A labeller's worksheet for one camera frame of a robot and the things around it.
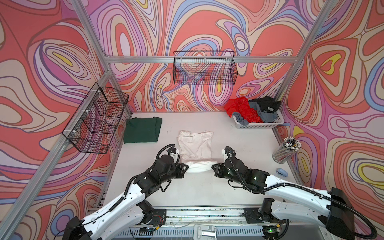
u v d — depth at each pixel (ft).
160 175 1.86
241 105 3.67
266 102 3.65
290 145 2.62
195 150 3.15
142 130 3.52
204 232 2.22
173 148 2.10
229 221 2.39
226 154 2.31
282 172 2.83
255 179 1.80
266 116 3.40
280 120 3.41
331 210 1.33
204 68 3.15
